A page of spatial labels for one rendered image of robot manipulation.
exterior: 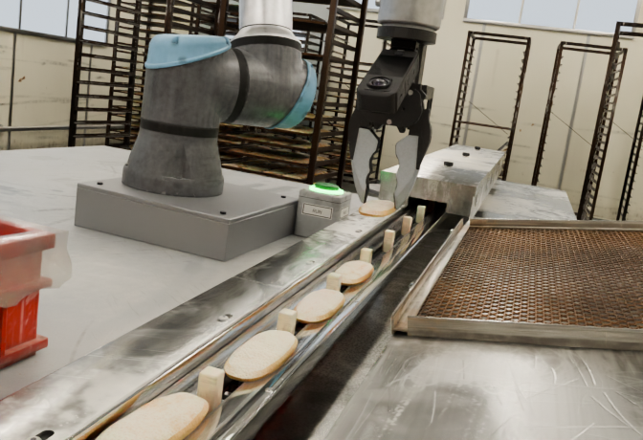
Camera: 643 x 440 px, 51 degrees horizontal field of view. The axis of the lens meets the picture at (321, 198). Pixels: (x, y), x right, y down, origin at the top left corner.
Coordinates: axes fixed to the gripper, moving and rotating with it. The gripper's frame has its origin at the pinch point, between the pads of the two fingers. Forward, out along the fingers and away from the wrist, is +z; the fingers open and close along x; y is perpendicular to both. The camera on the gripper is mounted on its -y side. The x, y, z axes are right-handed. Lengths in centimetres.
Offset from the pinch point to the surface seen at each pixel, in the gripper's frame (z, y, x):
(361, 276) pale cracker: 8.3, -7.5, -0.7
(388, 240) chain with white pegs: 8.2, 14.1, 0.7
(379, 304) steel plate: 12.0, -4.4, -2.6
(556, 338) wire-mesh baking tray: 3.1, -31.1, -20.1
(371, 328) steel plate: 12.0, -12.9, -3.7
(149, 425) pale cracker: 7.9, -47.7, 1.4
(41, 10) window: -53, 456, 439
